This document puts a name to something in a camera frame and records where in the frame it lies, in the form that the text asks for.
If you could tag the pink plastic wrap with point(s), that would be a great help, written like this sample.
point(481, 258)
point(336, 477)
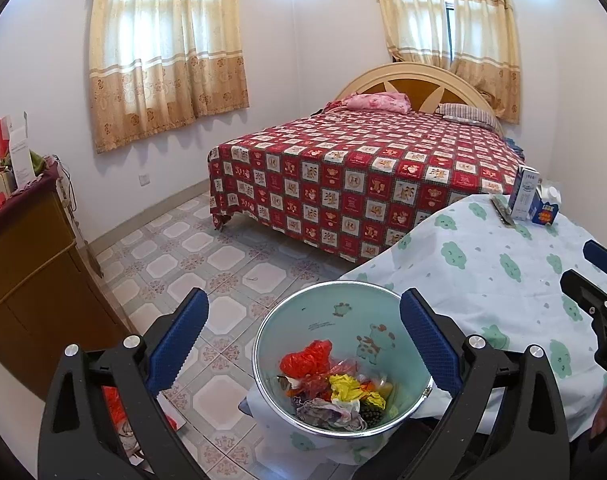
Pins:
point(314, 385)

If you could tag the patterned wrapper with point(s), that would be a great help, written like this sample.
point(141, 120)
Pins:
point(332, 415)

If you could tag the black foam net sleeve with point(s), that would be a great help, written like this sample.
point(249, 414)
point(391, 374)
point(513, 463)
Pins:
point(371, 414)

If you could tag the wooden dresser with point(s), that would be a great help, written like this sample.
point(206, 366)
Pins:
point(48, 298)

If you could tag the tall white milk carton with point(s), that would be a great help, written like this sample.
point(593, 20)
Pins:
point(526, 182)

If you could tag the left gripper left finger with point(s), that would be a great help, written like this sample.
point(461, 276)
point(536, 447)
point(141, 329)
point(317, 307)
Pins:
point(138, 370)

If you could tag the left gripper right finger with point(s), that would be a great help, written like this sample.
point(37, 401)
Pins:
point(466, 367)

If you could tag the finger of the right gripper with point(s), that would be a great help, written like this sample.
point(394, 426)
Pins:
point(596, 254)
point(584, 293)

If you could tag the right beige curtain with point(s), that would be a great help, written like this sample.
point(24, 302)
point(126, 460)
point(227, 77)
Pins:
point(477, 40)

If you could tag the pink pillow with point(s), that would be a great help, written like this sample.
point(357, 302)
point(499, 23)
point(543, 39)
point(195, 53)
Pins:
point(392, 102)

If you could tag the wooden bed headboard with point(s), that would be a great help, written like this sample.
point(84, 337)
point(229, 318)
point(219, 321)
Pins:
point(426, 86)

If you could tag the white carton box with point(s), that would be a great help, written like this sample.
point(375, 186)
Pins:
point(20, 155)

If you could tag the cloud pattern tablecloth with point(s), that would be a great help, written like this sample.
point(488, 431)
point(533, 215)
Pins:
point(493, 281)

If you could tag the left beige curtain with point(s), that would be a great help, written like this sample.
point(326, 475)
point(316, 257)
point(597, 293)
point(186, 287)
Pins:
point(159, 65)

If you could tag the plaid pillow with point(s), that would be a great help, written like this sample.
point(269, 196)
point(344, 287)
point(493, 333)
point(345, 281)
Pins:
point(469, 115)

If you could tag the wall socket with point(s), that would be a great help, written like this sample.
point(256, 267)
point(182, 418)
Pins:
point(144, 178)

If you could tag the teal trash bin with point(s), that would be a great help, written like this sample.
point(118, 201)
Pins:
point(363, 322)

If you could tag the blue drink carton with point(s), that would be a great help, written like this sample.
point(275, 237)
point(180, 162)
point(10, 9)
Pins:
point(545, 204)

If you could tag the red foam net sleeve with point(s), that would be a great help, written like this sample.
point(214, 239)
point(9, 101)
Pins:
point(313, 360)

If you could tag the bed with red quilt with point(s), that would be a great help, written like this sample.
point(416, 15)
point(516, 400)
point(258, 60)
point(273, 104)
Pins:
point(352, 183)

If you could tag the red plastic bag on floor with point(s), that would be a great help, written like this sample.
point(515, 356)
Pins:
point(117, 412)

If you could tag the beige curtain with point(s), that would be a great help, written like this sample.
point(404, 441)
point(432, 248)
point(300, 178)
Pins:
point(477, 40)
point(159, 65)

